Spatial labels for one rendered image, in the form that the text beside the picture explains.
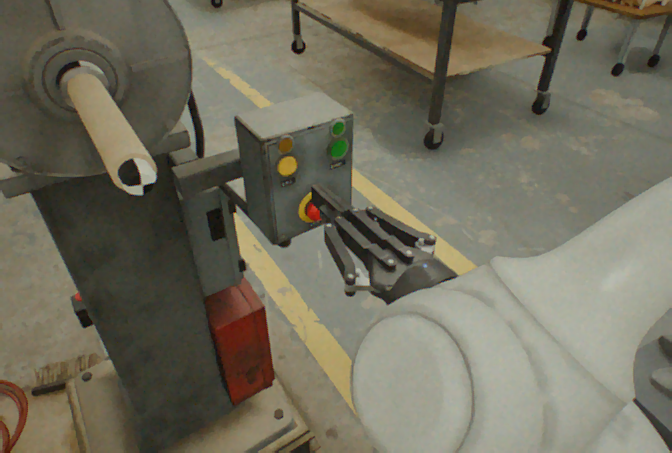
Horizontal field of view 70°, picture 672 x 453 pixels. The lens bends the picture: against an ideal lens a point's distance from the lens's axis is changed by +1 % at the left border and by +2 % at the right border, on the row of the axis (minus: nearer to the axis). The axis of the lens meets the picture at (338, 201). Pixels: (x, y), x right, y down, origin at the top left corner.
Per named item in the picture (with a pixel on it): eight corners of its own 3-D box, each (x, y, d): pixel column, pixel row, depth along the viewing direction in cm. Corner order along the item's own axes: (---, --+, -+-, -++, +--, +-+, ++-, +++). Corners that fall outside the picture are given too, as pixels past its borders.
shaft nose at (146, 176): (119, 189, 36) (115, 161, 35) (152, 183, 37) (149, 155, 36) (126, 202, 35) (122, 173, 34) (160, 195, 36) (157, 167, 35)
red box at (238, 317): (198, 339, 137) (172, 244, 115) (239, 319, 142) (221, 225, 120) (234, 408, 120) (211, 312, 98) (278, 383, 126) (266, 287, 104)
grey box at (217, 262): (180, 261, 112) (114, 23, 79) (222, 244, 117) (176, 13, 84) (203, 302, 102) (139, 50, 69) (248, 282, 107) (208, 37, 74)
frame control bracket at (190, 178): (174, 186, 78) (169, 166, 75) (278, 153, 86) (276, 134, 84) (183, 198, 75) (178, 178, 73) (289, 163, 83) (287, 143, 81)
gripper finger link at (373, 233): (406, 258, 51) (416, 254, 52) (349, 204, 59) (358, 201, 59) (403, 284, 54) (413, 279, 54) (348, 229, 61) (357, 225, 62)
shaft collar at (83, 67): (60, 105, 49) (51, 61, 47) (108, 101, 52) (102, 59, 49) (63, 113, 48) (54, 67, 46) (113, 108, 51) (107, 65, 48)
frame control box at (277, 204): (196, 211, 95) (167, 89, 79) (290, 178, 104) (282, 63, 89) (248, 288, 79) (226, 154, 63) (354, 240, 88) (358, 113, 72)
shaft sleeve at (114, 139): (70, 105, 48) (64, 74, 46) (105, 102, 50) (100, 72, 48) (114, 194, 36) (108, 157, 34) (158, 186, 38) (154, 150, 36)
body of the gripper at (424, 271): (403, 350, 49) (351, 292, 55) (463, 314, 52) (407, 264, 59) (410, 300, 44) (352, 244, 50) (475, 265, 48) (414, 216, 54)
